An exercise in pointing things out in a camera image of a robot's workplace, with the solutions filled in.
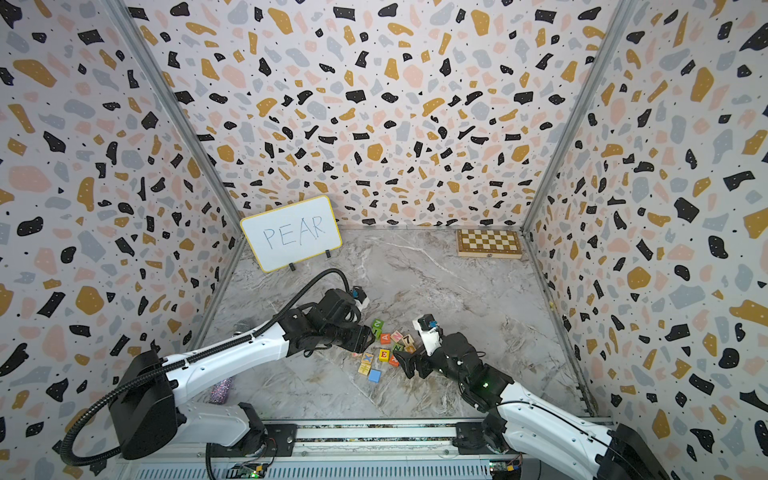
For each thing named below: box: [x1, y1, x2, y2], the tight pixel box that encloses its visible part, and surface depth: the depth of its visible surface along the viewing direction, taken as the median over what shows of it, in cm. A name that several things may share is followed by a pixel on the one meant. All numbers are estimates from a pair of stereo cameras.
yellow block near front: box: [358, 360, 371, 376], surface depth 87 cm
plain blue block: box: [368, 369, 382, 383], surface depth 85 cm
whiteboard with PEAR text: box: [240, 195, 343, 273], surface depth 106 cm
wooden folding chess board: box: [456, 229, 523, 259], surface depth 116 cm
